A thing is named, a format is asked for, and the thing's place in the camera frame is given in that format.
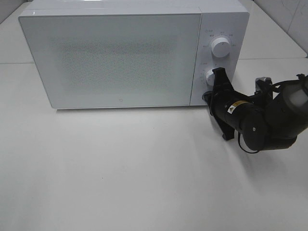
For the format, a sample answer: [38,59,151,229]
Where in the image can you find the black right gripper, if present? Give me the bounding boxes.
[202,67,241,140]

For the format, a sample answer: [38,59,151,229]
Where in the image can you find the white microwave knob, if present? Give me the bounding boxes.
[210,36,231,58]
[204,69,215,86]

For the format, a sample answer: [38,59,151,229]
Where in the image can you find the white microwave door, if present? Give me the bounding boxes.
[19,14,201,109]

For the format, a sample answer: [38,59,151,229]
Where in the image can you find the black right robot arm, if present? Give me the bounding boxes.
[202,67,308,154]

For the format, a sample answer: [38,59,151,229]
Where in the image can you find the white microwave oven body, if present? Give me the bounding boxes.
[18,0,250,106]

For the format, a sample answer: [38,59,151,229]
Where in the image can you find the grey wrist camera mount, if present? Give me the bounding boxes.
[255,77,272,94]

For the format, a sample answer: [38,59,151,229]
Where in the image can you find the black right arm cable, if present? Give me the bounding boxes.
[237,132,259,154]

